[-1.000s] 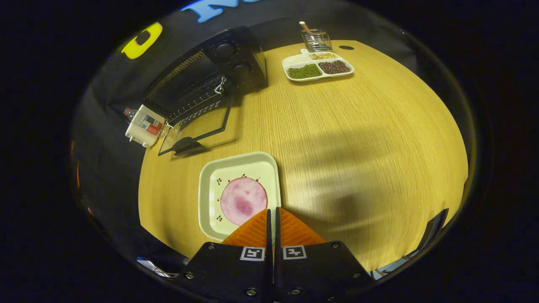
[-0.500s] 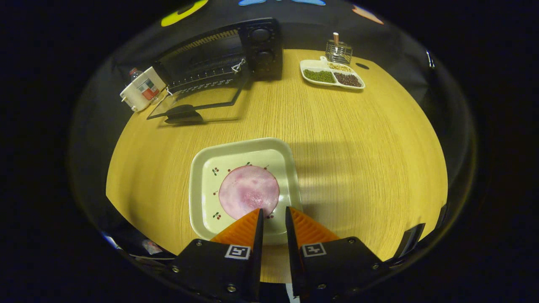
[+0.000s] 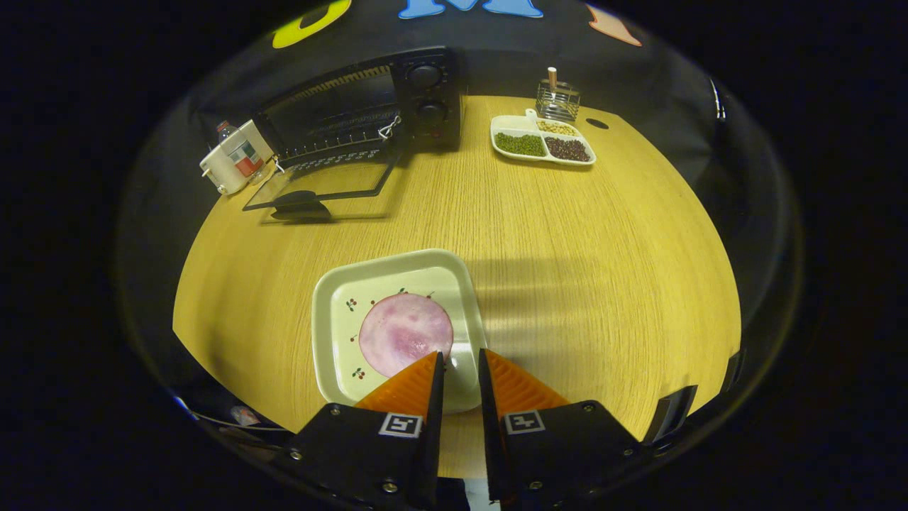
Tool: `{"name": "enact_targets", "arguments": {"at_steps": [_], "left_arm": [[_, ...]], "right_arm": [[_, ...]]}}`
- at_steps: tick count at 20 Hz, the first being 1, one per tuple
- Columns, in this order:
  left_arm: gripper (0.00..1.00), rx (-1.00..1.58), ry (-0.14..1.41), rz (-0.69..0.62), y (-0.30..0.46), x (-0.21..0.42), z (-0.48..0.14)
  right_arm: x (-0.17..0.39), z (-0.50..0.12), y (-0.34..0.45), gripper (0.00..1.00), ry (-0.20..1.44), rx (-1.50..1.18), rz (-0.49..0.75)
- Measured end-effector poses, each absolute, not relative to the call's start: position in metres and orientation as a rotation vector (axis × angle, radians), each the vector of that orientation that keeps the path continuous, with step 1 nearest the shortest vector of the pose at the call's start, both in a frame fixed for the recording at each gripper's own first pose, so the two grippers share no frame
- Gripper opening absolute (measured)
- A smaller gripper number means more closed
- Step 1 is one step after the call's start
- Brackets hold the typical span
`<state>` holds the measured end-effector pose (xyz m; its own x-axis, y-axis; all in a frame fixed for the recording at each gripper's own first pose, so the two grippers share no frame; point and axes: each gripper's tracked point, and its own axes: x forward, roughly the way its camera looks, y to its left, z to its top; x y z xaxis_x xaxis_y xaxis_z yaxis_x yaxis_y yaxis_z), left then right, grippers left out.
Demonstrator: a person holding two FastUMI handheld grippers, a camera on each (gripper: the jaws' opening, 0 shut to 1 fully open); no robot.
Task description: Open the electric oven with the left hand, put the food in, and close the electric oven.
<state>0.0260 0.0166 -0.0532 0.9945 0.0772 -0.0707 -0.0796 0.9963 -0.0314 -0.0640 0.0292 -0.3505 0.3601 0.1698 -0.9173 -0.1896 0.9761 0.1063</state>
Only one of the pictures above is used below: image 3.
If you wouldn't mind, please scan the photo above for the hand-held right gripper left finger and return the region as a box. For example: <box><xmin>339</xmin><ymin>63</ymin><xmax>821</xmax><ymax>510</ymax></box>
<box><xmin>287</xmin><ymin>351</ymin><xmax>446</xmax><ymax>511</ymax></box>

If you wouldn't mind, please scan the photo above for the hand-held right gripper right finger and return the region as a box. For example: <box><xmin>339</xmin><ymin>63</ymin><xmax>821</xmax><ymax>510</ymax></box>
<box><xmin>479</xmin><ymin>348</ymin><xmax>643</xmax><ymax>508</ymax></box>

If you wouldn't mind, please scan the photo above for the pink ham slice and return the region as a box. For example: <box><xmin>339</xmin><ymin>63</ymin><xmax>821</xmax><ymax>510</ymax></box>
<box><xmin>358</xmin><ymin>292</ymin><xmax>455</xmax><ymax>378</ymax></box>

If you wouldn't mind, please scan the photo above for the black electric oven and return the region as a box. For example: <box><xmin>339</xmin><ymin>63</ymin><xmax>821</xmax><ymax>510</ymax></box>
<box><xmin>243</xmin><ymin>46</ymin><xmax>465</xmax><ymax>224</ymax></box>

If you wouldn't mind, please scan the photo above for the white divided dish with beans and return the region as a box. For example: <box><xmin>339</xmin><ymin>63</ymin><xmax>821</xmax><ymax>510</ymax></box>
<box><xmin>491</xmin><ymin>109</ymin><xmax>597</xmax><ymax>167</ymax></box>

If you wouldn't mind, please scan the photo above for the wire mesh holder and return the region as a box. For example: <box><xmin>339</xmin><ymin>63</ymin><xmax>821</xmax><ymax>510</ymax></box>
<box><xmin>536</xmin><ymin>67</ymin><xmax>581</xmax><ymax>123</ymax></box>

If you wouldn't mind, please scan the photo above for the clear bottle with red label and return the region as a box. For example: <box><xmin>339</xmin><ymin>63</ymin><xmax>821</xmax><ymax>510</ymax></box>
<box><xmin>215</xmin><ymin>121</ymin><xmax>276</xmax><ymax>187</ymax></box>

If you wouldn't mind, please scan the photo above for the white toaster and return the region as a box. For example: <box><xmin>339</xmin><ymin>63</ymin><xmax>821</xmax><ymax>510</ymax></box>
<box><xmin>200</xmin><ymin>119</ymin><xmax>277</xmax><ymax>196</ymax></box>

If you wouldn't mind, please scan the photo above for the cream square plate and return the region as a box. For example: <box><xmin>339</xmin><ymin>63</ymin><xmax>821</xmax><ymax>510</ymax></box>
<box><xmin>312</xmin><ymin>248</ymin><xmax>488</xmax><ymax>414</ymax></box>

